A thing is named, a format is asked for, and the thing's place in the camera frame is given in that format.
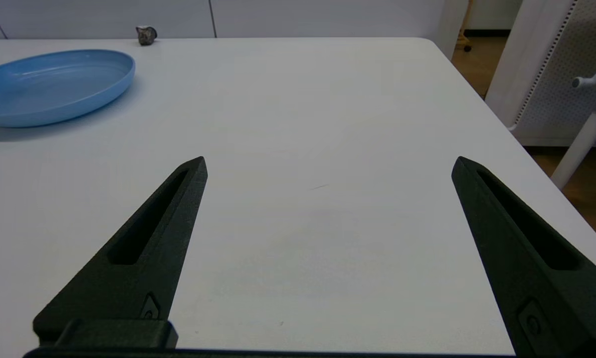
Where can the blue round plate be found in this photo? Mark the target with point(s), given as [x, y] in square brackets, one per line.
[54, 84]

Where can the dark coffee capsule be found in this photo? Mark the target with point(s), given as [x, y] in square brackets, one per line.
[146, 35]

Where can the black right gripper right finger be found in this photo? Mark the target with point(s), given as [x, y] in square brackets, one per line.
[532, 273]

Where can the white pegboard panel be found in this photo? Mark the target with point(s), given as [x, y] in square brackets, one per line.
[556, 74]

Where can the white side table leg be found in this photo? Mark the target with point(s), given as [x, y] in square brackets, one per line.
[584, 144]

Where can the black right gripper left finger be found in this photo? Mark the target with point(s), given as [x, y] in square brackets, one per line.
[151, 256]

